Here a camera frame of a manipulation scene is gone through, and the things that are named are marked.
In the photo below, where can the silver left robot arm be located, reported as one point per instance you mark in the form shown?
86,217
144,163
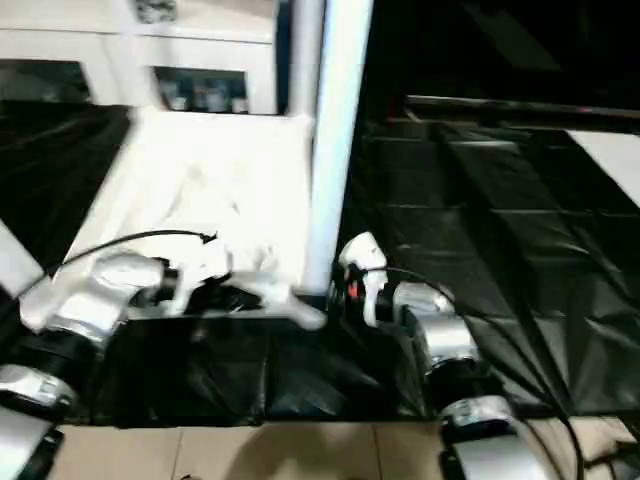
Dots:
100,295

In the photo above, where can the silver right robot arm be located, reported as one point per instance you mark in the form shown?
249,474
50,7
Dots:
445,330

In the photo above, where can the black glossy mat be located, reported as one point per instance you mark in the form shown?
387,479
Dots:
500,225

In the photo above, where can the small white jar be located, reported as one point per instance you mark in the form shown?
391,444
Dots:
238,104

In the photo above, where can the black horizontal bar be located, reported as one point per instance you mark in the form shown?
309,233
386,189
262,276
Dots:
525,107

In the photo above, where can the black backdrop cloth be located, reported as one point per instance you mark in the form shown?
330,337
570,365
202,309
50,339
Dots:
500,40

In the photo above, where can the white flat panel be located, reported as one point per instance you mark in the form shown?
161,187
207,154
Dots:
612,160

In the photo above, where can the dark object on cabinet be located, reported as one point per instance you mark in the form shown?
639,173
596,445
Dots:
154,9

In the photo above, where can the white glass-door cabinet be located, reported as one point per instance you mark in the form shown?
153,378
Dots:
60,40

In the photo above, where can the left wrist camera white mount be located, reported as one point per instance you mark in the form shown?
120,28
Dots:
202,260

